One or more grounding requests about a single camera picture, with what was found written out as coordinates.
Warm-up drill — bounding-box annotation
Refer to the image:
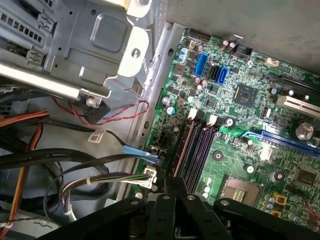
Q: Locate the orange power wire bundle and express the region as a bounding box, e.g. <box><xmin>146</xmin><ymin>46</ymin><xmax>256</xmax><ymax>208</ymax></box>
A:
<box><xmin>0</xmin><ymin>107</ymin><xmax>51</xmax><ymax>230</ymax></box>

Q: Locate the black open PC case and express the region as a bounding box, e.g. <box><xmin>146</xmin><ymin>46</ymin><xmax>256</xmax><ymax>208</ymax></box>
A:
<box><xmin>0</xmin><ymin>0</ymin><xmax>320</xmax><ymax>240</ymax></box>

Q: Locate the black RAM slot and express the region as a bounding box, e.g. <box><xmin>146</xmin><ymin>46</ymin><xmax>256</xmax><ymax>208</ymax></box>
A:
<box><xmin>187</xmin><ymin>123</ymin><xmax>212</xmax><ymax>191</ymax></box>
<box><xmin>181</xmin><ymin>122</ymin><xmax>205</xmax><ymax>186</ymax></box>
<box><xmin>193</xmin><ymin>124</ymin><xmax>221</xmax><ymax>195</ymax></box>
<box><xmin>169</xmin><ymin>119</ymin><xmax>200</xmax><ymax>180</ymax></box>

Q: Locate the silver coin cell battery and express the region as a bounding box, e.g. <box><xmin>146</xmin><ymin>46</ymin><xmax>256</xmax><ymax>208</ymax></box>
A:
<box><xmin>294</xmin><ymin>121</ymin><xmax>315</xmax><ymax>141</ymax></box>

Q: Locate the blue expansion slot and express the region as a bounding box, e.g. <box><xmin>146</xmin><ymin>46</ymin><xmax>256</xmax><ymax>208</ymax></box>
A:
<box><xmin>241</xmin><ymin>129</ymin><xmax>320</xmax><ymax>154</ymax></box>

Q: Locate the green motherboard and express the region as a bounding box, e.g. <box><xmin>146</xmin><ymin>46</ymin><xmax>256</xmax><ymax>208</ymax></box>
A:
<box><xmin>139</xmin><ymin>22</ymin><xmax>320</xmax><ymax>233</ymax></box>

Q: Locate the black internal cable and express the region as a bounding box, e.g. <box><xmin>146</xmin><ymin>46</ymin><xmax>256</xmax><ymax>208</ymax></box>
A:
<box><xmin>0</xmin><ymin>147</ymin><xmax>156</xmax><ymax>176</ymax></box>

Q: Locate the CPU socket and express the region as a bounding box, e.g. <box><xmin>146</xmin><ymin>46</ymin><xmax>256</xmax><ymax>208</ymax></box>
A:
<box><xmin>219</xmin><ymin>174</ymin><xmax>265</xmax><ymax>210</ymax></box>

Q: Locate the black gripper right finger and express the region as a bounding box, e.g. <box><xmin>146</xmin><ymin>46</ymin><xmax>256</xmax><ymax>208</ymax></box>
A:
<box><xmin>176</xmin><ymin>176</ymin><xmax>320</xmax><ymax>240</ymax></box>

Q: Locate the black chassis switch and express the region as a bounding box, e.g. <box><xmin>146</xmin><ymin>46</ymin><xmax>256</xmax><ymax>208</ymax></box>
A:
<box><xmin>83</xmin><ymin>98</ymin><xmax>111</xmax><ymax>125</ymax></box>

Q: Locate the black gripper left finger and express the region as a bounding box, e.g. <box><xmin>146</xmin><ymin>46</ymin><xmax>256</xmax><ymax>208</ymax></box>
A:
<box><xmin>37</xmin><ymin>176</ymin><xmax>177</xmax><ymax>240</ymax></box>

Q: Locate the blue SATA cable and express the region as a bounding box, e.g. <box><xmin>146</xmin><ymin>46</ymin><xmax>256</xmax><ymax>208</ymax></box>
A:
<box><xmin>106</xmin><ymin>129</ymin><xmax>162</xmax><ymax>165</ymax></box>

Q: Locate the red black twisted wire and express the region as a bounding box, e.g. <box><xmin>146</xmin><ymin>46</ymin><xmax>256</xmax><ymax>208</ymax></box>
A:
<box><xmin>51</xmin><ymin>96</ymin><xmax>151</xmax><ymax>127</ymax></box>

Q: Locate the perforated grey disk bay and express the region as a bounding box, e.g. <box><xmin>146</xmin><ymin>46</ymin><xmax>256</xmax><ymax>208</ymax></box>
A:
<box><xmin>0</xmin><ymin>0</ymin><xmax>161</xmax><ymax>103</ymax></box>

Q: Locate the white expansion slot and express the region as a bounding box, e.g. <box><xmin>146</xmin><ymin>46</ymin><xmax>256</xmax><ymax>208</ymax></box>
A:
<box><xmin>276</xmin><ymin>95</ymin><xmax>320</xmax><ymax>116</ymax></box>

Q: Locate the black expansion slot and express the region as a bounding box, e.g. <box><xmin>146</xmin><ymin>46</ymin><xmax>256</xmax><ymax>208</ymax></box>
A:
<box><xmin>267</xmin><ymin>73</ymin><xmax>320</xmax><ymax>95</ymax></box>

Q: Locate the multicolour wire bundle white plug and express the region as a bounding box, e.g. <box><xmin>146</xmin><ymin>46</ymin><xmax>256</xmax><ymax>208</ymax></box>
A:
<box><xmin>58</xmin><ymin>166</ymin><xmax>159</xmax><ymax>223</ymax></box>

